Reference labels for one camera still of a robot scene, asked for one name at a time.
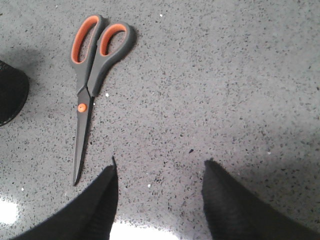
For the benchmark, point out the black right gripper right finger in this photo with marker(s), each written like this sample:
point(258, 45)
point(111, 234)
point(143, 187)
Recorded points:
point(234, 213)

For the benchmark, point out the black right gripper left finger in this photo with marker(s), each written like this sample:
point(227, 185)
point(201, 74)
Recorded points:
point(90, 216)

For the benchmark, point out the grey orange scissors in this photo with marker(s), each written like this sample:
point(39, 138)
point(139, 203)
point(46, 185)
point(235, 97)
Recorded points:
point(96, 47)

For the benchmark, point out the black mesh pen holder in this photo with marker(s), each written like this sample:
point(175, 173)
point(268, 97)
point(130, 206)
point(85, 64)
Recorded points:
point(14, 90)

